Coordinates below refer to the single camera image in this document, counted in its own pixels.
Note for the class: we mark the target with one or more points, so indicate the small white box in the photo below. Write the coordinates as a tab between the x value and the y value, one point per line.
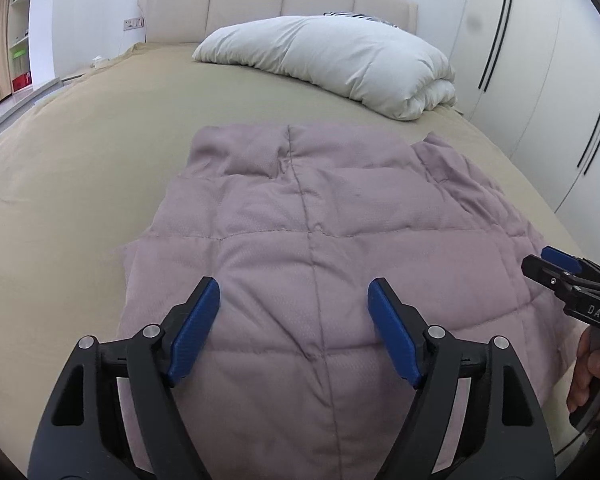
100	62

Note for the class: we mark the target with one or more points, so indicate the bed with tan sheet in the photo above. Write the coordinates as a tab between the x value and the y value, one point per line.
80	160

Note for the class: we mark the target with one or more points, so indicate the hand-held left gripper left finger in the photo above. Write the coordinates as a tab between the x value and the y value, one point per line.
195	330

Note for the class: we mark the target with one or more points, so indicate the beige padded headboard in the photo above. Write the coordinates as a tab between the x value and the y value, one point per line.
245	5

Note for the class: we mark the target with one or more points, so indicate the green shelf item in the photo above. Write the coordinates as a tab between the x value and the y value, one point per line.
19	51

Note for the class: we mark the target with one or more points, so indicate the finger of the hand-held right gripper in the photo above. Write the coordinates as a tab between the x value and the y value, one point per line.
562	257
542	270

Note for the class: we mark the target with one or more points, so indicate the mauve hooded puffer jacket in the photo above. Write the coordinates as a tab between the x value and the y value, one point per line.
280	260

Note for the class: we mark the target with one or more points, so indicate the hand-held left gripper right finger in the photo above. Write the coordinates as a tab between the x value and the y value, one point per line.
395	330

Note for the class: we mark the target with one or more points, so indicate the person's right hand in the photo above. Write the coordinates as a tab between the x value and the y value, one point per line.
592	367

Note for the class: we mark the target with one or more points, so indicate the red box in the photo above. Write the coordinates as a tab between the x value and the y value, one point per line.
21	82

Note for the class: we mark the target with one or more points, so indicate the white folded duvet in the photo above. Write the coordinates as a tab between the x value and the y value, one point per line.
340	60

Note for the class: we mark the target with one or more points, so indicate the white wardrobe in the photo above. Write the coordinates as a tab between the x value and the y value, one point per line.
540	85

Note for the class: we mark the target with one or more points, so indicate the white bookshelf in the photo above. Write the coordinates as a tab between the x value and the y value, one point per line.
21	25

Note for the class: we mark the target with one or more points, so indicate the zebra striped pillow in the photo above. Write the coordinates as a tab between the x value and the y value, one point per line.
365	17

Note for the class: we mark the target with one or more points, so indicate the wall socket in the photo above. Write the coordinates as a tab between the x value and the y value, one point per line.
133	23

